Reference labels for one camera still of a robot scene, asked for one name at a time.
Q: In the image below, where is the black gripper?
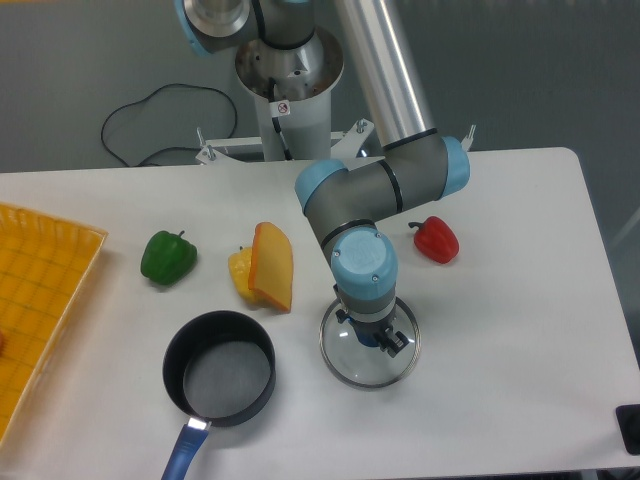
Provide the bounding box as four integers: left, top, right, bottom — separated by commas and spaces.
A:
346, 310, 407, 358

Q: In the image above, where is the glass lid with blue knob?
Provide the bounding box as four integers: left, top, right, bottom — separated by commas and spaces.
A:
319, 299, 421, 389

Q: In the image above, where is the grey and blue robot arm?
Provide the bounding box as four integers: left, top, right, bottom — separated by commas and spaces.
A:
175, 1, 470, 355

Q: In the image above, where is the red bell pepper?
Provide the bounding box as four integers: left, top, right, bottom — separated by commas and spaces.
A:
408, 216, 460, 264

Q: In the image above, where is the orange cheese wedge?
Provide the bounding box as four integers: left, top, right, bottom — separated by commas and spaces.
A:
248, 222, 294, 312

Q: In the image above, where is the yellow bell pepper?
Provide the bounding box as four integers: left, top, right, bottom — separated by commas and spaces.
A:
227, 247, 265, 305

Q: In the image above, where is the green bell pepper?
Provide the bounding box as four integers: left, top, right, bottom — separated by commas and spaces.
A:
140, 230, 198, 286

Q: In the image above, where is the black device at table edge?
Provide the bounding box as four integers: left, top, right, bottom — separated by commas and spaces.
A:
615, 404, 640, 456

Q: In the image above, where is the yellow woven basket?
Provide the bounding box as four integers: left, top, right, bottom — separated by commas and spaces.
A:
1, 203, 108, 439

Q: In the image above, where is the black saucepan with blue handle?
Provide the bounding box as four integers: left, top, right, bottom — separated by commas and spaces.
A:
162, 310, 276, 479

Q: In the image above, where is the black cable on floor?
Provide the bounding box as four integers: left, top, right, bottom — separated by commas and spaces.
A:
100, 82, 238, 168

